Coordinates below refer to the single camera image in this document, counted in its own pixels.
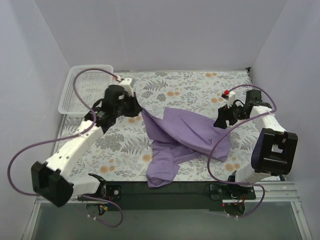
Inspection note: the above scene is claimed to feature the white plastic mesh basket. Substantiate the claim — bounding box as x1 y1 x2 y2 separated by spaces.
58 64 115 118

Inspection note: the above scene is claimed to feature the purple t shirt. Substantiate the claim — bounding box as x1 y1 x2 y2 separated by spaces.
141 107 231 188

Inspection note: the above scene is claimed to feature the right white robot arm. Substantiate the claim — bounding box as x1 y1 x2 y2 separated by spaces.
214 89 298 199

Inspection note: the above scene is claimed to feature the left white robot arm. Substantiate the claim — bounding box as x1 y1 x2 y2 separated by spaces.
31 83 142 207

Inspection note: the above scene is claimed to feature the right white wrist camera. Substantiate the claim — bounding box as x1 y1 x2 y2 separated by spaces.
221 90 236 107

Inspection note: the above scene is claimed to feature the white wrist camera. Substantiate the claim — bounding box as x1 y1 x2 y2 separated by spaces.
221 90 236 107
119 78 134 97

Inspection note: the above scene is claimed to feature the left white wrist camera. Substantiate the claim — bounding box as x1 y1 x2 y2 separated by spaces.
119 78 134 97

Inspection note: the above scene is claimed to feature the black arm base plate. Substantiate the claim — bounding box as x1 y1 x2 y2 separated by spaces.
90 181 256 212

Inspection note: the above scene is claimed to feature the aluminium frame rail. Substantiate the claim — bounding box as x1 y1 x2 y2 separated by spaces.
28 181 312 240

